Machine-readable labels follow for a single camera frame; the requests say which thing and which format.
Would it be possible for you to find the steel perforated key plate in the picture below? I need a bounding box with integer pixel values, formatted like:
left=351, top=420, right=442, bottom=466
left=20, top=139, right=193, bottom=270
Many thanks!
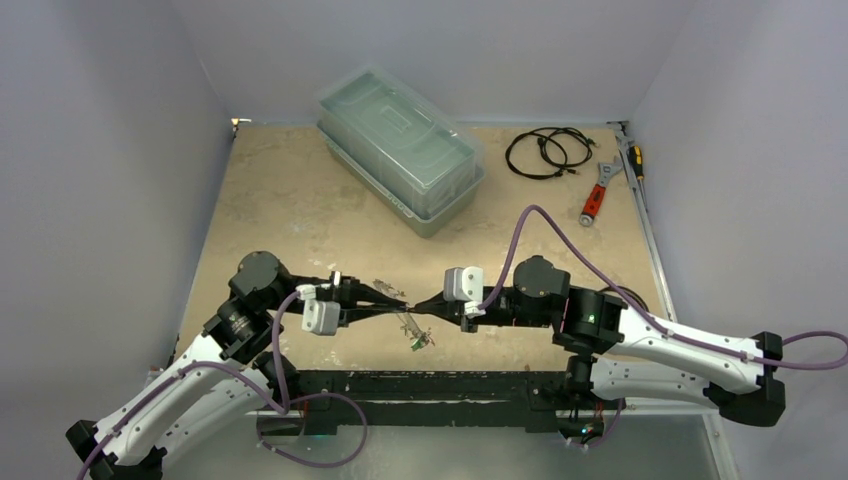
left=372, top=278, right=432, bottom=346

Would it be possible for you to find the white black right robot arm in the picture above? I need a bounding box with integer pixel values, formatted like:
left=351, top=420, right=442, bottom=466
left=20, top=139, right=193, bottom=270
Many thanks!
left=410, top=255, right=786, bottom=427

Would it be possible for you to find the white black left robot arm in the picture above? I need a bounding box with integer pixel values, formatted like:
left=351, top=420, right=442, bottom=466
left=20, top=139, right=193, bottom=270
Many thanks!
left=66, top=251, right=407, bottom=479

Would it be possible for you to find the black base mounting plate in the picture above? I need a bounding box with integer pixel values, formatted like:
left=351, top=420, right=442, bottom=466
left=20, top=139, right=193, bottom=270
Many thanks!
left=233, top=369, right=627, bottom=437

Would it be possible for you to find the clear green plastic storage box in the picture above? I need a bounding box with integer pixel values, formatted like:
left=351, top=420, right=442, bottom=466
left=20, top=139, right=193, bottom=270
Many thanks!
left=316, top=65, right=486, bottom=238

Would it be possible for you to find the black yellow screwdriver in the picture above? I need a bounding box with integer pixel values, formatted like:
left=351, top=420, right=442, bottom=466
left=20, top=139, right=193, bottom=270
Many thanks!
left=628, top=145, right=645, bottom=182

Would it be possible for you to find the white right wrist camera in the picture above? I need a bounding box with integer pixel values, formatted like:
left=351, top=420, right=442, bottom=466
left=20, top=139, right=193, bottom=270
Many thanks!
left=443, top=266, right=485, bottom=318

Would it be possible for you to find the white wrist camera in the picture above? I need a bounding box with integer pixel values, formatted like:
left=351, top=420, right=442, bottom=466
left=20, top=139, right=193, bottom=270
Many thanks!
left=443, top=266, right=485, bottom=318
left=297, top=284, right=341, bottom=336

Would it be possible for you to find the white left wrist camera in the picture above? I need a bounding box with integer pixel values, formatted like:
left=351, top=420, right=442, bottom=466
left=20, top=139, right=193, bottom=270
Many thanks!
left=297, top=284, right=341, bottom=336

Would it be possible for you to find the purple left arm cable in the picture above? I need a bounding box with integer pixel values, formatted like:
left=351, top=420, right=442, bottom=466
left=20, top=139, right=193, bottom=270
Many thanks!
left=74, top=291, right=326, bottom=480

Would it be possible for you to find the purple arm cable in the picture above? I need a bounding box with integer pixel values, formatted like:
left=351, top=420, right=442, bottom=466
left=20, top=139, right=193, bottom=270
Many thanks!
left=74, top=291, right=326, bottom=480
left=478, top=204, right=848, bottom=372

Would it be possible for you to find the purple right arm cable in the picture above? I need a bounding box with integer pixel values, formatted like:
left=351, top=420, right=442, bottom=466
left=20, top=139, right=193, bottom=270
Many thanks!
left=478, top=204, right=848, bottom=372

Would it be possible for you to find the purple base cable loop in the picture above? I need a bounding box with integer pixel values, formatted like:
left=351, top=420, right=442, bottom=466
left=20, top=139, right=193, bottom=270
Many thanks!
left=255, top=392, right=370, bottom=470

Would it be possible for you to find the red handled adjustable wrench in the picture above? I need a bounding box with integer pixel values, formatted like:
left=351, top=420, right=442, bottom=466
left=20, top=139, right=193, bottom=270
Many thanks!
left=579, top=156, right=623, bottom=227

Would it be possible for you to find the black coiled cable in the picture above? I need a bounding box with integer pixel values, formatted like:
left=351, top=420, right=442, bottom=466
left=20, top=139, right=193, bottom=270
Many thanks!
left=504, top=126, right=601, bottom=181

